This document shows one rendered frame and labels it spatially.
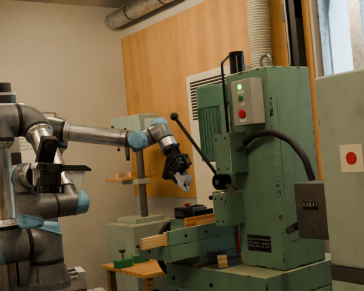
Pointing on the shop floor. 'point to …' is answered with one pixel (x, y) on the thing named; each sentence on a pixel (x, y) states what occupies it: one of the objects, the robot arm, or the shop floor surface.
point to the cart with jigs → (133, 269)
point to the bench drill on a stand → (130, 239)
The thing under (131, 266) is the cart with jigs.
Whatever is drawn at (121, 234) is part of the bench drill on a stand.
